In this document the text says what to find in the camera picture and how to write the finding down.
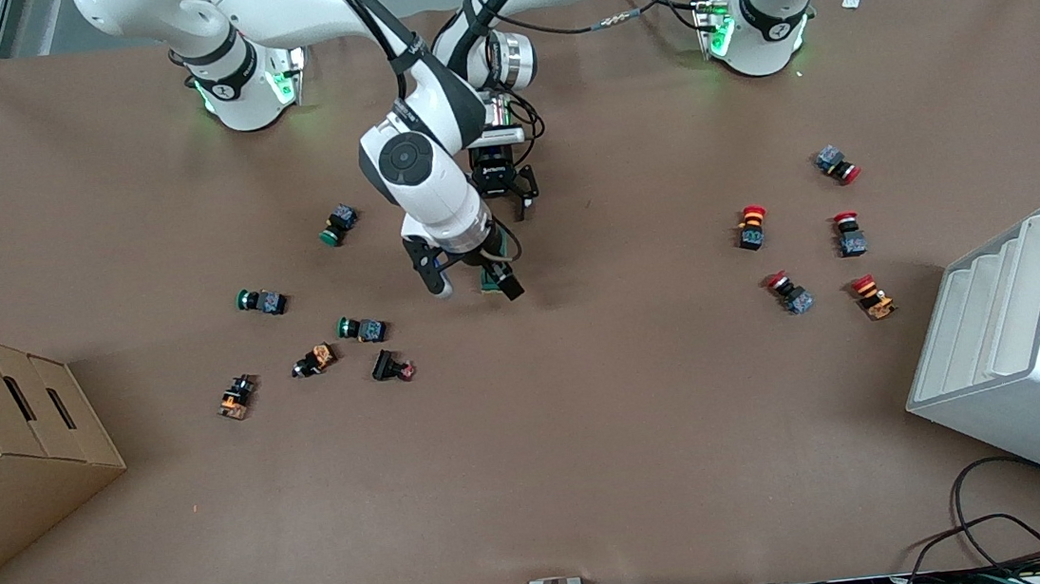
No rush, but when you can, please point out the red button orange body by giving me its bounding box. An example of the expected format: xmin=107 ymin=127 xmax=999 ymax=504
xmin=849 ymin=272 xmax=898 ymax=324
xmin=733 ymin=202 xmax=771 ymax=254

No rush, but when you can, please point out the brown table cover sheet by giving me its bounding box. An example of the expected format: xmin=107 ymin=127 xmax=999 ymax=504
xmin=0 ymin=0 xmax=1040 ymax=584

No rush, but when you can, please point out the green push button switch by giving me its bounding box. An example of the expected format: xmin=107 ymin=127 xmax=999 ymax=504
xmin=316 ymin=202 xmax=361 ymax=249
xmin=235 ymin=284 xmax=291 ymax=320
xmin=335 ymin=311 xmax=389 ymax=348

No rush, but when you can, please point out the red button grey body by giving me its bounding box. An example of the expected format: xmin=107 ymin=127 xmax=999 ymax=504
xmin=764 ymin=268 xmax=816 ymax=319
xmin=813 ymin=142 xmax=863 ymax=189
xmin=832 ymin=209 xmax=870 ymax=259

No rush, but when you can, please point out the black looped cable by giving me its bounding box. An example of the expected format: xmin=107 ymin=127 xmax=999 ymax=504
xmin=899 ymin=452 xmax=1040 ymax=579

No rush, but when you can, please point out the black switch with red tip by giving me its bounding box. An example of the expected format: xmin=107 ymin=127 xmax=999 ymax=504
xmin=369 ymin=345 xmax=419 ymax=386

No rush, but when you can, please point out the green load switch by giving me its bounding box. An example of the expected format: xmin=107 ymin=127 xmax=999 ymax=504
xmin=475 ymin=234 xmax=515 ymax=296

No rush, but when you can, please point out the brown cardboard box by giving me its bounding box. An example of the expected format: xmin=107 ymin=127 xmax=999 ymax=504
xmin=0 ymin=307 xmax=139 ymax=584

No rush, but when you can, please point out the black orange button switch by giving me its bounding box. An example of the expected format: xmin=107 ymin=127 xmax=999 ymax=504
xmin=215 ymin=372 xmax=261 ymax=423
xmin=289 ymin=341 xmax=341 ymax=381

